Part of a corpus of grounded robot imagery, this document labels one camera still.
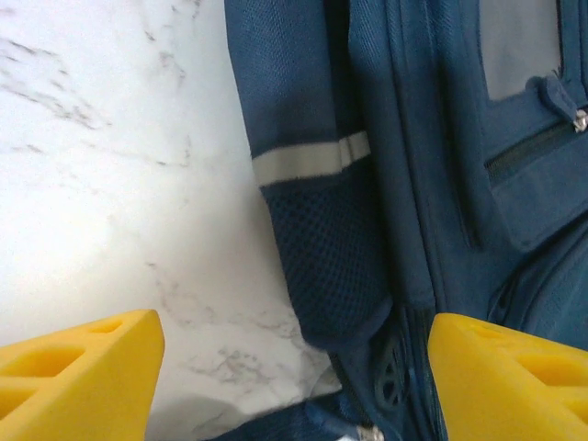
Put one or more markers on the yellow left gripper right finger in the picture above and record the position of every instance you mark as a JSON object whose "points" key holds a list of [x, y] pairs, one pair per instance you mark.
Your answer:
{"points": [[514, 395]]}

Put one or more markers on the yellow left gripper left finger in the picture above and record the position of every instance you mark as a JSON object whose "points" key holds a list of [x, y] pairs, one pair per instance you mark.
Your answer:
{"points": [[69, 390]]}

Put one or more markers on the navy blue backpack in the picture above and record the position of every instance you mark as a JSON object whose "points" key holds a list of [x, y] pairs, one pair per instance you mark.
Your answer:
{"points": [[413, 184]]}

